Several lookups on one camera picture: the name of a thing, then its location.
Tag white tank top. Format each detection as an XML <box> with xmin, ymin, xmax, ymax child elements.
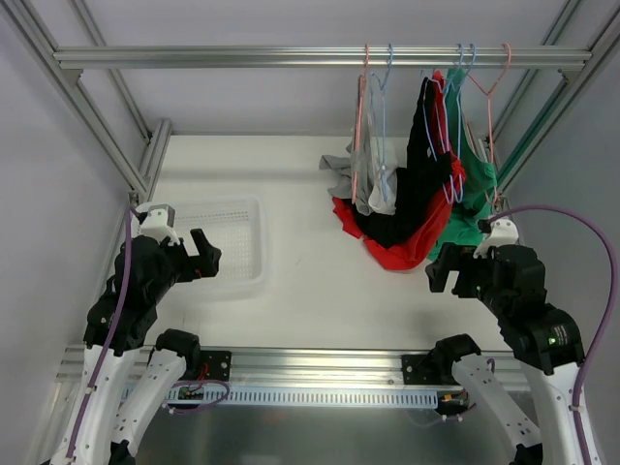
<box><xmin>365</xmin><ymin>112</ymin><xmax>399</xmax><ymax>215</ymax></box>

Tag light blue hanger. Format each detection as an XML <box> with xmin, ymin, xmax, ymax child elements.
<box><xmin>371</xmin><ymin>43</ymin><xmax>394</xmax><ymax>204</ymax></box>

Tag grey tank top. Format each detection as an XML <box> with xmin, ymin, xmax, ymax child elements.
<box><xmin>319</xmin><ymin>112</ymin><xmax>377</xmax><ymax>216</ymax></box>

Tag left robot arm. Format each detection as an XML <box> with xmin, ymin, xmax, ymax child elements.
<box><xmin>49</xmin><ymin>229</ymin><xmax>221</xmax><ymax>464</ymax></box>

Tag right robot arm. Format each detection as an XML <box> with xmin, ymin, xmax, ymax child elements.
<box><xmin>425</xmin><ymin>243</ymin><xmax>600</xmax><ymax>464</ymax></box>

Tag red tank top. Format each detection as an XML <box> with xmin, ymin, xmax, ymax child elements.
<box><xmin>331</xmin><ymin>71</ymin><xmax>467</xmax><ymax>271</ymax></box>

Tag green tank top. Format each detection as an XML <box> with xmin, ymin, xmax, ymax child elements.
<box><xmin>427</xmin><ymin>70</ymin><xmax>496</xmax><ymax>261</ymax></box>

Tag pink hanger with green top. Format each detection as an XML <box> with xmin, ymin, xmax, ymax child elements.
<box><xmin>467</xmin><ymin>43</ymin><xmax>512</xmax><ymax>205</ymax></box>

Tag black tank top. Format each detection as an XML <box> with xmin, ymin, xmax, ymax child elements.
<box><xmin>355</xmin><ymin>78</ymin><xmax>451</xmax><ymax>248</ymax></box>

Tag white plastic basket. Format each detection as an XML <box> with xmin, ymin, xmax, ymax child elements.
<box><xmin>171</xmin><ymin>195</ymin><xmax>267</xmax><ymax>301</ymax></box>

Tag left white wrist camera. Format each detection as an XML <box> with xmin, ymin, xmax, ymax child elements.
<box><xmin>136</xmin><ymin>202</ymin><xmax>180</xmax><ymax>244</ymax></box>

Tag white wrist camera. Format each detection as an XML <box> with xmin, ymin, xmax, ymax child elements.
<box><xmin>136</xmin><ymin>202</ymin><xmax>180</xmax><ymax>244</ymax></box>
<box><xmin>473</xmin><ymin>218</ymin><xmax>519</xmax><ymax>259</ymax></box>

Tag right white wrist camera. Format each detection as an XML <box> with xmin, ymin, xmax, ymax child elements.
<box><xmin>473</xmin><ymin>218</ymin><xmax>519</xmax><ymax>259</ymax></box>

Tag aluminium frame left posts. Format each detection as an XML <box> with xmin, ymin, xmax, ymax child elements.
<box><xmin>1</xmin><ymin>1</ymin><xmax>172</xmax><ymax>204</ymax></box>

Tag aluminium frame posts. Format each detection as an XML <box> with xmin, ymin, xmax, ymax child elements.
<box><xmin>492</xmin><ymin>1</ymin><xmax>619</xmax><ymax>212</ymax></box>
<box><xmin>1</xmin><ymin>1</ymin><xmax>172</xmax><ymax>204</ymax></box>

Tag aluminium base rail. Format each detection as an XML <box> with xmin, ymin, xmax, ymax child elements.
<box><xmin>54</xmin><ymin>346</ymin><xmax>529</xmax><ymax>391</ymax></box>

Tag white slotted cable duct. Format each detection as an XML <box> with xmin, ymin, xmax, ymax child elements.
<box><xmin>165</xmin><ymin>385</ymin><xmax>439</xmax><ymax>410</ymax></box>

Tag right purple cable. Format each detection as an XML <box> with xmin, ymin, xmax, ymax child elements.
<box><xmin>486</xmin><ymin>204</ymin><xmax>617</xmax><ymax>465</ymax></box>

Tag aluminium frame right posts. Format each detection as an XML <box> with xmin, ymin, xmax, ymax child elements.
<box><xmin>492</xmin><ymin>1</ymin><xmax>619</xmax><ymax>212</ymax></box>

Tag aluminium hanging rail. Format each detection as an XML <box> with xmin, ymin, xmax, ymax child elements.
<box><xmin>52</xmin><ymin>45</ymin><xmax>593</xmax><ymax>70</ymax></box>

